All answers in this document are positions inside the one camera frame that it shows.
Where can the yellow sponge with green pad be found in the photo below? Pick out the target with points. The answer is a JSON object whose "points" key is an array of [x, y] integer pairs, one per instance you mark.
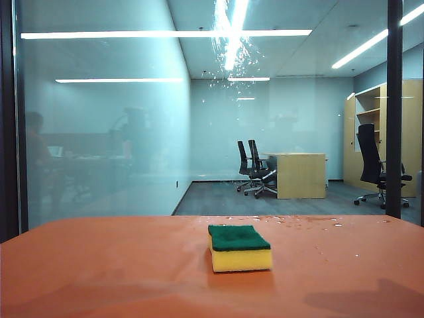
{"points": [[238, 258]]}

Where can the light wooden office desk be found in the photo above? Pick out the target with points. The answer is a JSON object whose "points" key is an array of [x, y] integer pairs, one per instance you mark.
{"points": [[299, 179]]}

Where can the tall-backed black office chair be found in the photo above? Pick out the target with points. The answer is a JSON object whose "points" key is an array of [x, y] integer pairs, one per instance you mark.
{"points": [[368, 155]]}

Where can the diagonal ceiling light strip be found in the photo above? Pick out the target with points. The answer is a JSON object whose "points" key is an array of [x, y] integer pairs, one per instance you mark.
{"points": [[359, 49]]}

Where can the black vertical glass frame post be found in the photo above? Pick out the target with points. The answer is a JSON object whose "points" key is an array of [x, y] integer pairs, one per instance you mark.
{"points": [[394, 99]]}

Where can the dark window frame edge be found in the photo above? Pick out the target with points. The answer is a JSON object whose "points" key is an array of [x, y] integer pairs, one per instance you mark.
{"points": [[6, 132]]}

